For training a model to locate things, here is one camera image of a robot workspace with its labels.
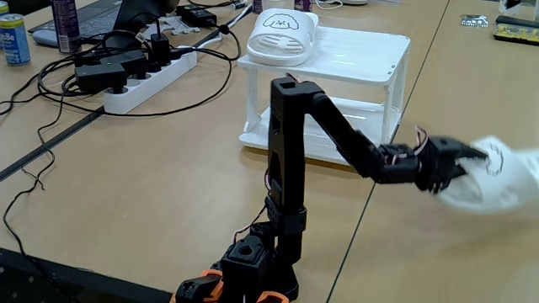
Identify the white plastic shoe rack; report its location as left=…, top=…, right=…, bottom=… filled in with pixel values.
left=237, top=24, right=412, bottom=167

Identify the black power adapter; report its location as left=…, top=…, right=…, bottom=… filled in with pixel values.
left=73, top=62, right=128, bottom=96

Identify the white printed bracket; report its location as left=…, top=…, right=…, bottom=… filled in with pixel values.
left=142, top=16, right=202, bottom=38

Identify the black plug charger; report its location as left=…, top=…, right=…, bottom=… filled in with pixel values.
left=149, top=32, right=173, bottom=68

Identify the black adapter with green light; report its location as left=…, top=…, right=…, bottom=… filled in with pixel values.
left=99, top=49, right=152, bottom=80

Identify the tall purple can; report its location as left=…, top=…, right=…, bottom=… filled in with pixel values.
left=51, top=0, right=82, bottom=54

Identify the silver foil wrapper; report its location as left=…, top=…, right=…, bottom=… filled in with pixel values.
left=460, top=13, right=490, bottom=29

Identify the white power strip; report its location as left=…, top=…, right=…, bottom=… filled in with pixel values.
left=102, top=50, right=199, bottom=116

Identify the white slipper with dog print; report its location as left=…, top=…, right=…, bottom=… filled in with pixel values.
left=246, top=8, right=320, bottom=67
left=433, top=134, right=539, bottom=216

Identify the blue drink can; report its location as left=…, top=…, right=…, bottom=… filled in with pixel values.
left=0, top=13, right=32, bottom=66

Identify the black cable with ferrite bead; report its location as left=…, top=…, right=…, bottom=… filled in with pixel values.
left=170, top=24, right=243, bottom=62

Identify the black power brick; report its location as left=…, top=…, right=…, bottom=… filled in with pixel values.
left=175, top=3, right=219, bottom=29

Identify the black and yellow box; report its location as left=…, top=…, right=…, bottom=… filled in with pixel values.
left=493, top=15, right=539, bottom=46

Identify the white power strip cable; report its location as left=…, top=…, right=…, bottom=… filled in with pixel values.
left=179, top=3, right=253, bottom=51

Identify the thin black loose wire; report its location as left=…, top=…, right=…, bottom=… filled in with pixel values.
left=1, top=94, right=67, bottom=262

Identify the white and black box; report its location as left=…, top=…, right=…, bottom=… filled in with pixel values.
left=499, top=0, right=539, bottom=20

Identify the dark laptop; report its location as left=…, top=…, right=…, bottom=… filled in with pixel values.
left=27, top=0, right=180, bottom=50

